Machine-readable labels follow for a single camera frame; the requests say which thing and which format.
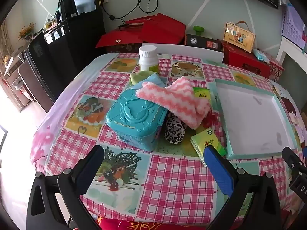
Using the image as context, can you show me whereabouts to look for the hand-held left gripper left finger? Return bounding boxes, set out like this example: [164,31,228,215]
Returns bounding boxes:
[26,144,105,230]

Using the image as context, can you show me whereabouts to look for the black box with white logo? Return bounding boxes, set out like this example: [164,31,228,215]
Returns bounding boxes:
[184,34,224,52]

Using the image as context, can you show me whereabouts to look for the blue wet wipes pack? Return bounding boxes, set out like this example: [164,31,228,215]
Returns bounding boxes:
[252,48,270,61]

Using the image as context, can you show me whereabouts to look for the black printer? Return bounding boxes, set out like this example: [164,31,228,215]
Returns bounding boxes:
[58,0,97,22]

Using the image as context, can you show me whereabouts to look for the white pill bottle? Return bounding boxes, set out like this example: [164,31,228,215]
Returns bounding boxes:
[139,45,159,73]

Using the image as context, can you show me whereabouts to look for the yellow gift box with handle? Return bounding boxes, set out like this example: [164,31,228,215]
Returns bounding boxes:
[223,20,256,53]

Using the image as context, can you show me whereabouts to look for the red printed cloth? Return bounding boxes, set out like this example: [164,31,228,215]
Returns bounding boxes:
[96,217,209,230]

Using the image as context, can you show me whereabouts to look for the tall black cabinet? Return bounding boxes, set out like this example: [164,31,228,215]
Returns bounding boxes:
[43,10,106,99]

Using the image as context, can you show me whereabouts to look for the yellow flowers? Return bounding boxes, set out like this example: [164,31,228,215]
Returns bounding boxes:
[17,22,36,41]

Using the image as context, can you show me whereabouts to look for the white tray with teal rim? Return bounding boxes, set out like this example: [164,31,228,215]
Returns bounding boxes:
[208,78,303,160]

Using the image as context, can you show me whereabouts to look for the white board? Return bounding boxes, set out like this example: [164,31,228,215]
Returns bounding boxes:
[141,43,225,64]

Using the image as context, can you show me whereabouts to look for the red gift box patterned base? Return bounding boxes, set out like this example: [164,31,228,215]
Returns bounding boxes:
[95,20,147,53]

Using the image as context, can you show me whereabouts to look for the leopard print scrunchie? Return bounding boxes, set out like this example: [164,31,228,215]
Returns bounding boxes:
[164,115,187,145]

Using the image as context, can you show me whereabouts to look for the teal plastic toy case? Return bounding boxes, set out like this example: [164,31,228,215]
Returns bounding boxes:
[106,86,168,152]

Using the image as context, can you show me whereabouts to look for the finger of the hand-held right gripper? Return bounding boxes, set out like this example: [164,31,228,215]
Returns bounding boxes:
[281,147,307,180]

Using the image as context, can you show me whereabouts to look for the light green cloth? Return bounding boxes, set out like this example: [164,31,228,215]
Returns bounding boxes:
[130,70,156,87]

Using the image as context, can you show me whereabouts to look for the red flower hair tie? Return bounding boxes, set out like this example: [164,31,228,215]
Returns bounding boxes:
[203,111,217,128]

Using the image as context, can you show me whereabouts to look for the black power cables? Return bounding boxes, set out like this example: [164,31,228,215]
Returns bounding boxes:
[98,0,160,22]

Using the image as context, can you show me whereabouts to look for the large red gift box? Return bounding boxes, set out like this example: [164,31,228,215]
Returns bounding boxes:
[125,13,186,46]

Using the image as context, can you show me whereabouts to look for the pink checked printed tablecloth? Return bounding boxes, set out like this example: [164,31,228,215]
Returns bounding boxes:
[30,51,307,223]

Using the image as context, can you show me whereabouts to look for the group of small jars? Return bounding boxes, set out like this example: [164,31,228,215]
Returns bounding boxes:
[43,14,60,30]

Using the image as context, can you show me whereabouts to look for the green tissue packet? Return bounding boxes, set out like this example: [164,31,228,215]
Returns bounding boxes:
[190,127,228,168]
[193,87,211,106]

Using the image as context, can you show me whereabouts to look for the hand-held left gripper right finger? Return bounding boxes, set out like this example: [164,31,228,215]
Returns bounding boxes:
[203,145,282,230]

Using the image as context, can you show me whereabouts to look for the red crate box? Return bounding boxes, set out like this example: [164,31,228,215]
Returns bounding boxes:
[221,41,271,78]

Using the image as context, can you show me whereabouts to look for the white shelf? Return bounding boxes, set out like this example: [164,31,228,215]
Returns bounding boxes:
[276,36,307,76]

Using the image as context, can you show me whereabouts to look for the low black cabinet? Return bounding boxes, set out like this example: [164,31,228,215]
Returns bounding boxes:
[17,35,58,113]

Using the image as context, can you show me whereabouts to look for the purple plastic basket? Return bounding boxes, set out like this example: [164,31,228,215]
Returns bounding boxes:
[279,3,307,54]

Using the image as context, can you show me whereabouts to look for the pink white striped fluffy towel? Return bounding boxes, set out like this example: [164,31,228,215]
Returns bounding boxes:
[136,76,211,130]

